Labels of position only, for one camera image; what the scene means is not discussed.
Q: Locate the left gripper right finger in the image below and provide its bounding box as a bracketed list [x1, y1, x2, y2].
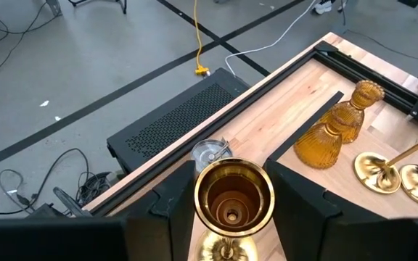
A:
[264, 158, 418, 261]

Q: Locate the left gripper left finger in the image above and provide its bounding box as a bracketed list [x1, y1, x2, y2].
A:
[0, 160, 197, 261]

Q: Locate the amber ribbed glass candle holder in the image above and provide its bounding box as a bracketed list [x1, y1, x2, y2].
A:
[293, 104, 365, 170]
[319, 80, 386, 145]

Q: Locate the silver ribbed tin candle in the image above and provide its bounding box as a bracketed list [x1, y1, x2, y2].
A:
[189, 138, 234, 174]

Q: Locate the black perforated computer case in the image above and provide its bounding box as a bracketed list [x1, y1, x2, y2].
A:
[106, 67, 250, 175]

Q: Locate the wooden shelf riser black frame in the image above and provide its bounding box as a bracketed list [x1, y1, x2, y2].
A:
[263, 90, 418, 222]

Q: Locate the black cable bundle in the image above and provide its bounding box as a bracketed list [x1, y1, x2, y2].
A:
[0, 147, 112, 218]

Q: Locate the black aluminium table frame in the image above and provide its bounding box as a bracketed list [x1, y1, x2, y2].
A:
[87, 39, 418, 218]

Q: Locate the white power cable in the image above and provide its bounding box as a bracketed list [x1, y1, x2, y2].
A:
[224, 0, 319, 75]

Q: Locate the yellow power cable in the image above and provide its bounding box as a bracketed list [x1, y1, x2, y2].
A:
[193, 0, 211, 77]

